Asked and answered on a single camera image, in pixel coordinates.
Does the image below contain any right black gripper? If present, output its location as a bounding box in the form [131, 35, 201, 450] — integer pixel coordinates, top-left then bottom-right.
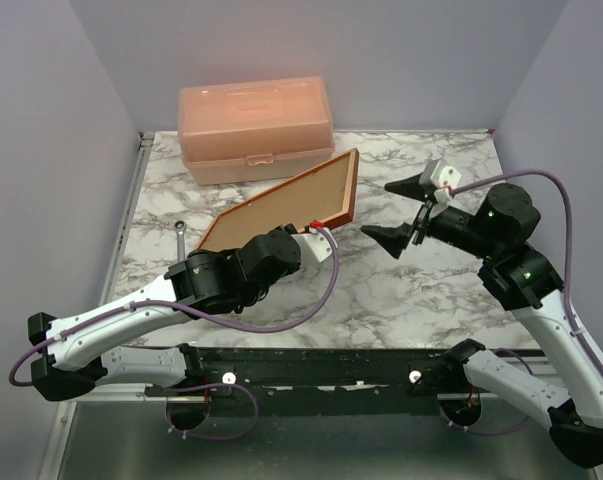
[361, 170, 499, 258]

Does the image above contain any orange wooden picture frame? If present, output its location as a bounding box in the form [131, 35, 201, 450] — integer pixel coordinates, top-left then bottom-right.
[195, 147, 361, 254]

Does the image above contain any brown fibreboard backing board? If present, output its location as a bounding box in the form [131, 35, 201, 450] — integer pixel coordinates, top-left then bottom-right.
[203, 154, 355, 251]

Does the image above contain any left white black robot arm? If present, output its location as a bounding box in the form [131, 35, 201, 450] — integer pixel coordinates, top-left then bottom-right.
[28, 227, 301, 401]

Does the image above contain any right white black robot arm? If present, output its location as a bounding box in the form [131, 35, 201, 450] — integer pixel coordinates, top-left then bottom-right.
[361, 173, 603, 469]

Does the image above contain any translucent orange plastic toolbox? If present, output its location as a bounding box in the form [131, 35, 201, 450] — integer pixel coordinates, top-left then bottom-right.
[177, 77, 335, 185]

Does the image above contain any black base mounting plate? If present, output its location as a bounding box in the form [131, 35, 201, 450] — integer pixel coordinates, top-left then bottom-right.
[134, 340, 485, 416]

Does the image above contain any silver combination wrench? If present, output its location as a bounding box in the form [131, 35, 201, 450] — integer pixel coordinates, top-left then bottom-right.
[174, 220, 187, 262]

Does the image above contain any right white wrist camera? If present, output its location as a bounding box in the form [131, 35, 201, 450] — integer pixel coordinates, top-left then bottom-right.
[418, 159, 461, 204]

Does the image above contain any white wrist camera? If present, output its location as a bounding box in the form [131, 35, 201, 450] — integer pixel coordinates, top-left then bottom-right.
[293, 221, 333, 266]
[418, 159, 461, 204]

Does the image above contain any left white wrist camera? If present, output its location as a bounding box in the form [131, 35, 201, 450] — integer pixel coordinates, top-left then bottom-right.
[293, 221, 333, 266]

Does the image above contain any aluminium extrusion rail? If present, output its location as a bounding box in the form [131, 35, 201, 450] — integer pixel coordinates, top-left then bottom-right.
[60, 354, 590, 401]

